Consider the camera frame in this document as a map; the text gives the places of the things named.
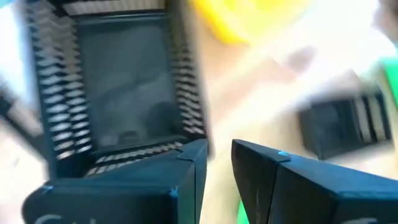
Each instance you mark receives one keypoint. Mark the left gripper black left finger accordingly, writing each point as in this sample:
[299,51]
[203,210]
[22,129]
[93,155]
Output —
[124,199]

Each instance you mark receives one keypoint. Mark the yellow plastic slotted basket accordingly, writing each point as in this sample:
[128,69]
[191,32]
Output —
[236,18]

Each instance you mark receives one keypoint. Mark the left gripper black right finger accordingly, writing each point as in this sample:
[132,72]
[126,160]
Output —
[311,196]

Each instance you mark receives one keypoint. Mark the black plastic slotted basket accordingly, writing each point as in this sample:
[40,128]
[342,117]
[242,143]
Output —
[329,127]
[124,77]

